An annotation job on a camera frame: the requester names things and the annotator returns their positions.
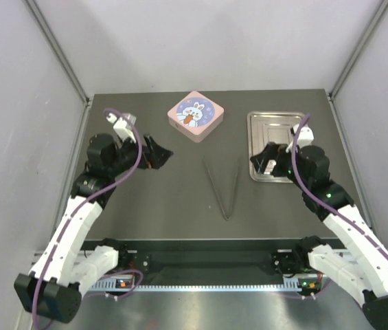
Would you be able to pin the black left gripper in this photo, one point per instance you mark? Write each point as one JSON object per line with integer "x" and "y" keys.
{"x": 153, "y": 156}

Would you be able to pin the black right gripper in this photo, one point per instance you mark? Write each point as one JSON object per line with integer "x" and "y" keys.
{"x": 272, "y": 151}

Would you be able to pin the steel tweezers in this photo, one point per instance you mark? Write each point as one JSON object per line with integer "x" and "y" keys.
{"x": 226, "y": 199}

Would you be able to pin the pink chocolate tin box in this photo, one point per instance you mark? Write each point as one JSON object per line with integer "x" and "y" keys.
{"x": 196, "y": 134}

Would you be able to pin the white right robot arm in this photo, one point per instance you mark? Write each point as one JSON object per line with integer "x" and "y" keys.
{"x": 366, "y": 279}

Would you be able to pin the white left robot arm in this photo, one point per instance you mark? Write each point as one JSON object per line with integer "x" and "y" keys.
{"x": 56, "y": 283}

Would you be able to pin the steel tray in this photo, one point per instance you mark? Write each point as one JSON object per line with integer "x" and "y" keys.
{"x": 264, "y": 127}

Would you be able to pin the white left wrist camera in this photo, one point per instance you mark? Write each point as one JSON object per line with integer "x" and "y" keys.
{"x": 121, "y": 127}

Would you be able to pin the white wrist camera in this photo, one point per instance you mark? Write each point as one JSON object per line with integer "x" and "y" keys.
{"x": 305, "y": 138}
{"x": 121, "y": 127}

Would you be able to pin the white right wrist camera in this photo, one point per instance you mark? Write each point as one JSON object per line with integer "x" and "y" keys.
{"x": 305, "y": 138}

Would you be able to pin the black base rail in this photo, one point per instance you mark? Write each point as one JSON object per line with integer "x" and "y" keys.
{"x": 216, "y": 265}

